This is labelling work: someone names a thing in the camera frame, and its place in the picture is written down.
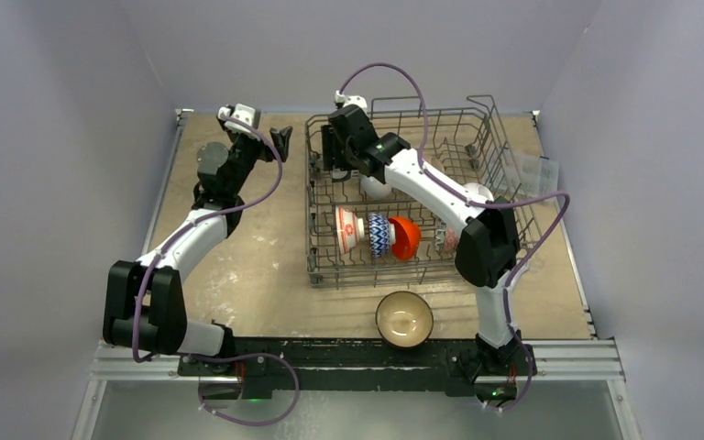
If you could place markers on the clear plastic organizer box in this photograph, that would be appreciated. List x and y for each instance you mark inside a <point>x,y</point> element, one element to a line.
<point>538,175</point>

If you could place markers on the red white patterned bowl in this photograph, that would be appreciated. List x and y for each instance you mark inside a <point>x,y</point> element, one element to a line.
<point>349,229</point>

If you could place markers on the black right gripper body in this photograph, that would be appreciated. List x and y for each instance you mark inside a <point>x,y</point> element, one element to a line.
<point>333,148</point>

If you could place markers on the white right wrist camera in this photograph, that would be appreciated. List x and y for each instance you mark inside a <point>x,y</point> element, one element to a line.
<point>342,100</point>

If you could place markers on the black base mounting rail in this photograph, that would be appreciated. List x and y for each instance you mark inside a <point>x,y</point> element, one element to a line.
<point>455,367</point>

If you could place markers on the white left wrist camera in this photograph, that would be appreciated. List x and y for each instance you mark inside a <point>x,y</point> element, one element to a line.
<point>230,117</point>

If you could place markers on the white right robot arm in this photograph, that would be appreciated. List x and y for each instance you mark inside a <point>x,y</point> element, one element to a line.
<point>488,240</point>

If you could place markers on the floral patterned bowl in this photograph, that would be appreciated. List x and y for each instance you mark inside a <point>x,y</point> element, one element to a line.
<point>445,239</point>

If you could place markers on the black bowl cream inside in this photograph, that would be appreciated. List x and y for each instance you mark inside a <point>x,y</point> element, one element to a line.
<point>404,319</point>

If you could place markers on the blue white zigzag bowl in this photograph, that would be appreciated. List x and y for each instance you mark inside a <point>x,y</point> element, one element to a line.
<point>381,234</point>

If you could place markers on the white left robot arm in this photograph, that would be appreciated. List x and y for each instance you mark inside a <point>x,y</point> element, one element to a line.
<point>144,304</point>

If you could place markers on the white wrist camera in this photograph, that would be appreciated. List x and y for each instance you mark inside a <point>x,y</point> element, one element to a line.
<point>342,100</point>
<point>230,117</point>

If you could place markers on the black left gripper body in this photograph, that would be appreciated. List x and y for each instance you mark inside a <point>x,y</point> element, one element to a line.
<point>253,151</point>

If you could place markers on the plain white bowl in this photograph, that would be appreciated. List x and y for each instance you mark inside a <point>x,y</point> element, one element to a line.
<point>373,188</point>

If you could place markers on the orange bowl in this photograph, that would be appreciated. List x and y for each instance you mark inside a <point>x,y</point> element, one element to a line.
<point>407,238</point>

